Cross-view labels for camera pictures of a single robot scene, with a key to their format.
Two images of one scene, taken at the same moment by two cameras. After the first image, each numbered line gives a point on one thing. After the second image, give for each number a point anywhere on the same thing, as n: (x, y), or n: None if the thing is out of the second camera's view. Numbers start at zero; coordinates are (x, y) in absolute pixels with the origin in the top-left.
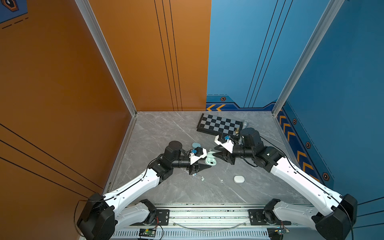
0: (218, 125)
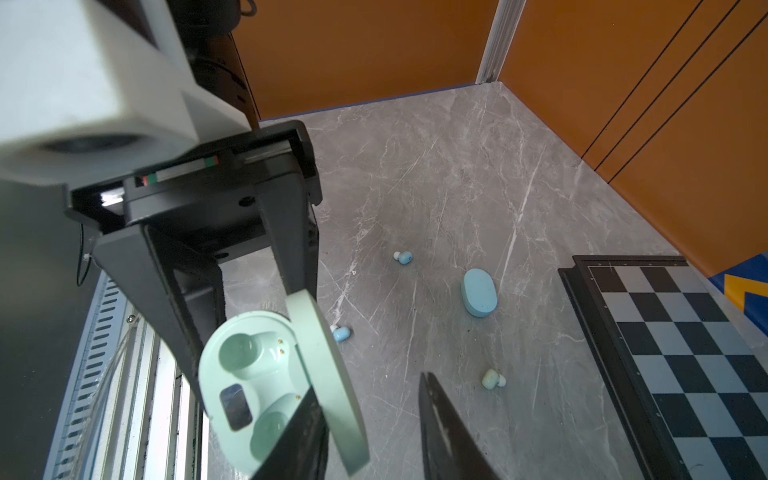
0: (690, 385)
